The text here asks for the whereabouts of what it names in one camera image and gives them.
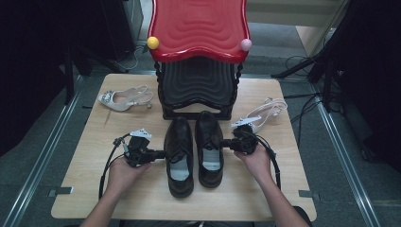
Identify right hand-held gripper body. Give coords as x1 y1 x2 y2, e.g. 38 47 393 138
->
231 115 263 155

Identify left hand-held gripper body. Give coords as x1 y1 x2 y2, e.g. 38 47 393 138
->
123 128 153 167

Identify black leather shoe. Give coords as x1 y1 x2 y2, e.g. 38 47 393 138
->
194 111 225 189
164 116 195 199

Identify white jewelled heeled shoe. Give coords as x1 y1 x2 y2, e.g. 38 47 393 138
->
231 97 288 134
97 84 154 113

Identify red and black shoe rack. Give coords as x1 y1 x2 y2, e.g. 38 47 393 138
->
146 0 253 121

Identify person's right hand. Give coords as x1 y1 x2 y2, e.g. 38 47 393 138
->
234 145 273 187

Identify person's left hand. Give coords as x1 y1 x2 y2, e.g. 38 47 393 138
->
107 157 151 197

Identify person's dark clothing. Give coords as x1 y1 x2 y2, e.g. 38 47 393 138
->
119 219 256 227

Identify black tripod stand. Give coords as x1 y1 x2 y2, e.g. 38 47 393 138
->
270 46 348 112

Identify black metal stand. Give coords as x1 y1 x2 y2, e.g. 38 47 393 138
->
62 44 127 107

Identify dark cabinet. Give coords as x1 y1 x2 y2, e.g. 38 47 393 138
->
100 0 145 62

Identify black curtain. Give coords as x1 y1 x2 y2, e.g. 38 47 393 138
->
315 0 401 173
0 0 105 157

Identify right hand-held gripper black cable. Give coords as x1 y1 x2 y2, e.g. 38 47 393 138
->
252 133 282 190

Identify hand-held gripper black cable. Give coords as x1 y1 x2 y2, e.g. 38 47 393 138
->
98 133 131 201
252 133 282 190

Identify left hand-held gripper black cable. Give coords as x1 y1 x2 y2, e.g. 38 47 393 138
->
98 133 131 201

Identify black floor cables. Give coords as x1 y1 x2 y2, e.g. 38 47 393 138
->
283 55 344 127

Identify grey metal table bracket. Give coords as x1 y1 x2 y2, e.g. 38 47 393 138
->
47 186 74 199
298 189 321 201

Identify white floor cable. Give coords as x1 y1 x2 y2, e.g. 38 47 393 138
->
114 45 145 72

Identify metal floor rail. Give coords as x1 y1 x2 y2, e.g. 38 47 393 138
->
315 94 382 227
0 75 84 227

